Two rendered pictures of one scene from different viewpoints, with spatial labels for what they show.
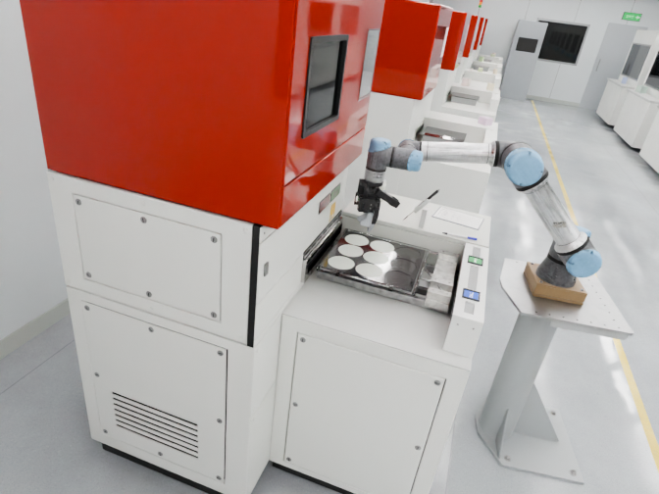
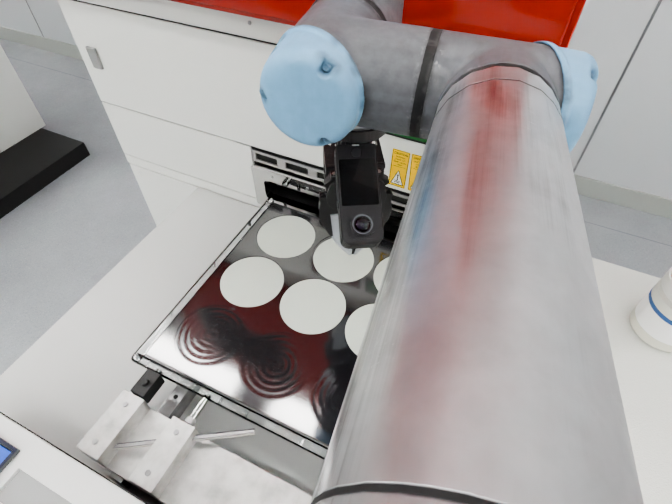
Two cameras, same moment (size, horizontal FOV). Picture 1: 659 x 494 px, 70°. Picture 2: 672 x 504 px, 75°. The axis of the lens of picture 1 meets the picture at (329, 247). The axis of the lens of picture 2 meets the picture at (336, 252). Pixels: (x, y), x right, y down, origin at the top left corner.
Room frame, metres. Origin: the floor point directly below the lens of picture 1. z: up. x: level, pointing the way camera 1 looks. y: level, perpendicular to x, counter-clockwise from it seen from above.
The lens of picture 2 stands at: (1.71, -0.55, 1.45)
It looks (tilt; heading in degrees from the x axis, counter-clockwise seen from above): 49 degrees down; 100
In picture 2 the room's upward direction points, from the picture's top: straight up
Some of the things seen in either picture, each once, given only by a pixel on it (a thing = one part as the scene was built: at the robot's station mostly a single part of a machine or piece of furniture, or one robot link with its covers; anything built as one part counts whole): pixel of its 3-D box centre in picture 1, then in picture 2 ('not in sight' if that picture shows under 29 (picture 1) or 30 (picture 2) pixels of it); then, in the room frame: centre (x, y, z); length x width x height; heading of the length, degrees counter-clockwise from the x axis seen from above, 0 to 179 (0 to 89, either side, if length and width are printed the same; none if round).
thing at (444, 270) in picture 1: (442, 280); (224, 493); (1.56, -0.44, 0.87); 0.36 x 0.08 x 0.03; 165
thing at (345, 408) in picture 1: (384, 351); not in sight; (1.66, -0.31, 0.41); 0.97 x 0.64 x 0.82; 165
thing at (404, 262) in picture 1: (376, 258); (313, 306); (1.61, -0.18, 0.90); 0.34 x 0.34 x 0.01; 75
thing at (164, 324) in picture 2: (364, 280); (213, 267); (1.43, -0.14, 0.90); 0.37 x 0.01 x 0.01; 75
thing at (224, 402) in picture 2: (421, 271); (247, 413); (1.56, -0.36, 0.90); 0.38 x 0.01 x 0.01; 165
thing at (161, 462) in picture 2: (441, 283); (165, 455); (1.48, -0.42, 0.89); 0.08 x 0.03 x 0.03; 75
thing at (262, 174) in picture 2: (324, 246); (359, 216); (1.65, 0.02, 0.89); 0.44 x 0.02 x 0.10; 165
